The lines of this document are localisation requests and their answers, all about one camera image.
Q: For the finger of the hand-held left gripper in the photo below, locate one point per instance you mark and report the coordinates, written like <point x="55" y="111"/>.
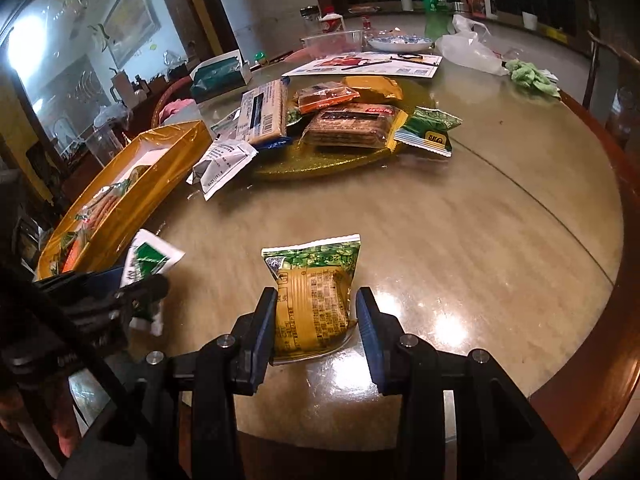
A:
<point x="142" y="292"/>
<point x="107" y="276"/>

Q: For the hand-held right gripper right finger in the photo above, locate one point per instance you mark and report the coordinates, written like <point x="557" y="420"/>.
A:
<point x="372" y="345"/>

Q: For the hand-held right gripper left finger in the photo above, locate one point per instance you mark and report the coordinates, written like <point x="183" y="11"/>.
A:
<point x="262" y="340"/>

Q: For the white green snack packet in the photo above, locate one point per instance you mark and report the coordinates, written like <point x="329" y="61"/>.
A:
<point x="150" y="260"/>

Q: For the yellow cardboard box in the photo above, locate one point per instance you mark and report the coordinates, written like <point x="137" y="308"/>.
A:
<point x="150" y="185"/>

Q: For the white printed snack packet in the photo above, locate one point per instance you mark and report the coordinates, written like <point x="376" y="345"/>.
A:
<point x="222" y="167"/>

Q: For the green glass plate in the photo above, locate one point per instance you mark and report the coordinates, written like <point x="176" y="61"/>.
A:
<point x="320" y="165"/>

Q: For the beige biscuit packet black label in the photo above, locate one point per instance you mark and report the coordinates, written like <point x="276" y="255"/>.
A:
<point x="262" y="112"/>

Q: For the brown biscuit packet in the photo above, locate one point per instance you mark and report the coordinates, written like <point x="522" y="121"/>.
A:
<point x="350" y="127"/>

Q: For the small orange biscuit packet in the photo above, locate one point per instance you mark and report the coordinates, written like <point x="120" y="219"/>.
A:
<point x="325" y="99"/>

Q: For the person's left hand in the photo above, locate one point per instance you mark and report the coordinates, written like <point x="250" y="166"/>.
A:
<point x="65" y="425"/>

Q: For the clear plastic pitcher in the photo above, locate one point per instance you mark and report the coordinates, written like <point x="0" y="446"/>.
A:
<point x="105" y="142"/>

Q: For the pink cloth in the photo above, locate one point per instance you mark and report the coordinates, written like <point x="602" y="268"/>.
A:
<point x="175" y="106"/>

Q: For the silver white foil packet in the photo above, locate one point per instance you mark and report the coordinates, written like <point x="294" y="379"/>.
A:
<point x="227" y="125"/>

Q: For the red round-back chair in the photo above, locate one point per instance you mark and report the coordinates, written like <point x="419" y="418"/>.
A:
<point x="165" y="95"/>

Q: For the green pea packet yellow mark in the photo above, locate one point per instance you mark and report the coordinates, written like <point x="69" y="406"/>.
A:
<point x="427" y="130"/>

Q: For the teal tissue box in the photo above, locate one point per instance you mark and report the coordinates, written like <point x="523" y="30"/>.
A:
<point x="220" y="77"/>

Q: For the framed picture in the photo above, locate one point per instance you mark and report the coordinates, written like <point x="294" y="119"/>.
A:
<point x="132" y="17"/>

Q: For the printed paper flyer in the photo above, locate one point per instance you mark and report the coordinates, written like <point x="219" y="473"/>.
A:
<point x="360" y="72"/>

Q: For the black pen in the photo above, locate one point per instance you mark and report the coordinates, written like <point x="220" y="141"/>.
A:
<point x="367" y="63"/>

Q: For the blue white bowl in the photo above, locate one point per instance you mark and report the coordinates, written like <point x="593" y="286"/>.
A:
<point x="400" y="44"/>

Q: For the clear plastic container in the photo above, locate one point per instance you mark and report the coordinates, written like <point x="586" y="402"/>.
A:
<point x="332" y="45"/>

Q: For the clear plastic bag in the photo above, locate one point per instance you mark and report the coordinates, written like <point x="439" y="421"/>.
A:
<point x="470" y="50"/>

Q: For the green cloth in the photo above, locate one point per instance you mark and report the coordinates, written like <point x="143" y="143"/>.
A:
<point x="532" y="77"/>

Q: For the small glass bottle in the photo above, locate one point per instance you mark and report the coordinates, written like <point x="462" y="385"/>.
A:
<point x="367" y="29"/>

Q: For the glass jar black lid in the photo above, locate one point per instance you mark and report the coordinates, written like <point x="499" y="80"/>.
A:
<point x="309" y="20"/>

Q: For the red label jar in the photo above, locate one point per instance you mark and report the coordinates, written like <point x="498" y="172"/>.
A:
<point x="331" y="21"/>

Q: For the drinking glass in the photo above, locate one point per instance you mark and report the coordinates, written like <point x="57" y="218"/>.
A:
<point x="620" y="110"/>

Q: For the green plastic bottle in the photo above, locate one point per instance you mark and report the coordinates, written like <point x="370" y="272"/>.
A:
<point x="434" y="5"/>

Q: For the red box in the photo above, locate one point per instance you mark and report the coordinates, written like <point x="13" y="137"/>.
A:
<point x="475" y="2"/>

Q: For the white cup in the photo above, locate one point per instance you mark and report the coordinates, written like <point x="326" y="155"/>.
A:
<point x="529" y="21"/>

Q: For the white spray bottle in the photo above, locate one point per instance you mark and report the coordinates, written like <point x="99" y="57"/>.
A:
<point x="490" y="2"/>

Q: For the wooden chair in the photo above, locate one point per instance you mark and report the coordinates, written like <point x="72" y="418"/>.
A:
<point x="615" y="55"/>

